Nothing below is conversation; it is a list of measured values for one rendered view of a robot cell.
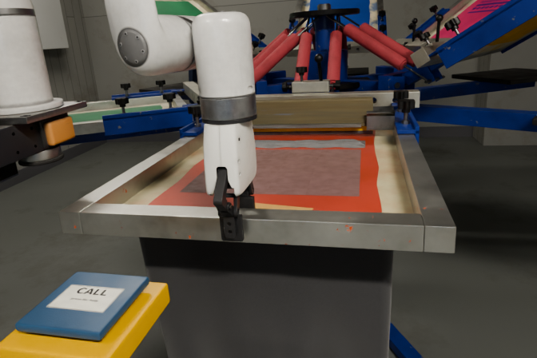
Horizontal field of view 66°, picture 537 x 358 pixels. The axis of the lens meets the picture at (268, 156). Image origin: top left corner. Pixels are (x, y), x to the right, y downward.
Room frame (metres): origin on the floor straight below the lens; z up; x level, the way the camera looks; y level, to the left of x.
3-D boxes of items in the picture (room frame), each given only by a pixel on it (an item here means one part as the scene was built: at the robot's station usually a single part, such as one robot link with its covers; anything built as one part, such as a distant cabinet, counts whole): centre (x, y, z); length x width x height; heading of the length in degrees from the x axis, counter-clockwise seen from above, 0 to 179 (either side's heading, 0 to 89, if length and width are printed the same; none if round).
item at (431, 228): (0.92, -0.04, 0.97); 0.79 x 0.58 x 0.04; 166
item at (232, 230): (0.51, 0.06, 1.00); 0.03 x 0.03 x 0.07; 76
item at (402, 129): (1.08, -0.37, 0.97); 0.30 x 0.05 x 0.07; 166
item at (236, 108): (0.56, 0.05, 1.15); 0.09 x 0.07 x 0.03; 166
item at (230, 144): (0.55, 0.05, 1.09); 0.10 x 0.08 x 0.11; 166
